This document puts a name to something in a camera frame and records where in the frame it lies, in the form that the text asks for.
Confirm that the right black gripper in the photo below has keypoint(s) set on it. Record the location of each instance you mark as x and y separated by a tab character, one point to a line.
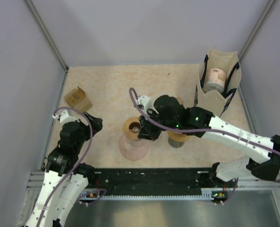
146	131

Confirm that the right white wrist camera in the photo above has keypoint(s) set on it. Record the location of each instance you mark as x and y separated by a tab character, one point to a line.
145	103

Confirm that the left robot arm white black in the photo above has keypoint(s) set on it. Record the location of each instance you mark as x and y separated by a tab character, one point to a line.
65	176

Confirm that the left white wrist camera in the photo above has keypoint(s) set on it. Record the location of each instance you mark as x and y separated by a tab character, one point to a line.
64	117

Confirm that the cream canvas tote bag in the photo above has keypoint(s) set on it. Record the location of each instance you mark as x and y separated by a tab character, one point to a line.
214	101

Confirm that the pink paper roll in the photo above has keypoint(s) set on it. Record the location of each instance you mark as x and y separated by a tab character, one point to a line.
215	80

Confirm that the dark glass carafe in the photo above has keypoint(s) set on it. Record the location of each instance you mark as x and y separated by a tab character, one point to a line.
174	143

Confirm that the brown paper filter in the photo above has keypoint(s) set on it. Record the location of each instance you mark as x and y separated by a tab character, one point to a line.
179	99

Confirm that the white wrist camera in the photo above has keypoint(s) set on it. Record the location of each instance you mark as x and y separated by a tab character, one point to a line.
64	117
145	103

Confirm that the small cardboard box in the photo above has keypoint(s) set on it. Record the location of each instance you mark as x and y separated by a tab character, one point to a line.
78	100

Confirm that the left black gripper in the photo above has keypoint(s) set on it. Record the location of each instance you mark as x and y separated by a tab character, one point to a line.
96	123

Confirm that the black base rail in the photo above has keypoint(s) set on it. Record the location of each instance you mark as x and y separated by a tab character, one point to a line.
154	181

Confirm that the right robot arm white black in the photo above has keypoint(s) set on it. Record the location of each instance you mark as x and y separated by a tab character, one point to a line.
261	154

